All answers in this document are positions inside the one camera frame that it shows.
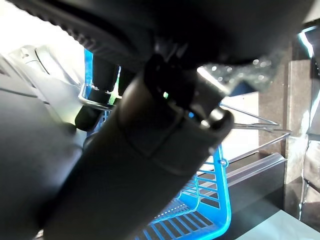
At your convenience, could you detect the blue plastic shopping basket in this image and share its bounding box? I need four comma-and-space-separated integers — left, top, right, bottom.
78, 47, 292, 240

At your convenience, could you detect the green bottle in basket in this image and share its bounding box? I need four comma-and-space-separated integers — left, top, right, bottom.
107, 84, 121, 105

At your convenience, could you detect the clear plastic price rail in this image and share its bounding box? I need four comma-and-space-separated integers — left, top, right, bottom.
226, 152, 287, 187

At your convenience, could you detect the black store shelf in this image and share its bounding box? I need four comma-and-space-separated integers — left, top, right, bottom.
224, 22, 320, 226

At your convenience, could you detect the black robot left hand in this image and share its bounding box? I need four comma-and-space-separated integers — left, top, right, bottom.
4, 0, 316, 240

